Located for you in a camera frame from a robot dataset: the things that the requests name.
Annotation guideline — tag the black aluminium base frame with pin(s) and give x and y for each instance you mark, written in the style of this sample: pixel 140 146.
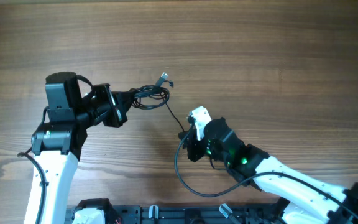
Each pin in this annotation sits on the black aluminium base frame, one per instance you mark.
pixel 248 214

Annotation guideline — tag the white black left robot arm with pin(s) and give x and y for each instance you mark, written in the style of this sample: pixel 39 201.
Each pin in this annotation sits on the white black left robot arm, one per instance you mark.
pixel 56 144

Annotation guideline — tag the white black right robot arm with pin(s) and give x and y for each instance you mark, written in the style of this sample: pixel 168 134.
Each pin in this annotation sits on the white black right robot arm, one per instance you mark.
pixel 303 199

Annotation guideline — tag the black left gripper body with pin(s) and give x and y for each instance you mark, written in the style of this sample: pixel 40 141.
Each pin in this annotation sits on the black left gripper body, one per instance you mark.
pixel 104 106

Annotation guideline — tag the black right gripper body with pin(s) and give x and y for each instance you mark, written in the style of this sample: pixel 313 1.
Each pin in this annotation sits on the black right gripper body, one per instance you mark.
pixel 194 149

